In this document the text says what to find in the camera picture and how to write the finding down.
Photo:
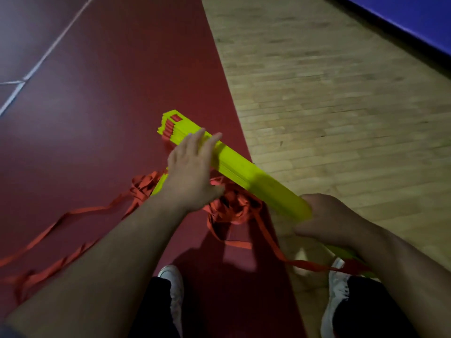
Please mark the person's left hand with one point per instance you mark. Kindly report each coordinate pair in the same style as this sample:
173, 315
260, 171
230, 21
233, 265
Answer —
190, 175

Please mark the person's right hand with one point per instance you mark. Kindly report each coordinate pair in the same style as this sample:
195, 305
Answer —
331, 221

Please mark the person's right forearm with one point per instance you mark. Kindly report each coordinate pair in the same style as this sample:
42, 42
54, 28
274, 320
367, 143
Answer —
408, 274

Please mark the person's left forearm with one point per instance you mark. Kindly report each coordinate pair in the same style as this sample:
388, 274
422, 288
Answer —
105, 274

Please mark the white right shoe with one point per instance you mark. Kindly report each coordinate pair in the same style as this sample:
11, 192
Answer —
333, 295

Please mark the white shoe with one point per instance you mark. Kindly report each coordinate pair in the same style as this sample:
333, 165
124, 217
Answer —
174, 281
333, 295

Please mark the black right trouser leg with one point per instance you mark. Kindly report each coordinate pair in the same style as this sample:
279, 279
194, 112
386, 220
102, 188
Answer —
370, 309

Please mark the black trouser leg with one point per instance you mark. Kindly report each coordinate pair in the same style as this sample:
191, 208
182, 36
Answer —
370, 309
155, 309

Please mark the white left shoe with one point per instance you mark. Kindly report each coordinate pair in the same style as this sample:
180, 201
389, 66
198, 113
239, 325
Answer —
174, 281

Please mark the black left trouser leg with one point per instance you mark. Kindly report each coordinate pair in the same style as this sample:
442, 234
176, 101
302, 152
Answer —
155, 309

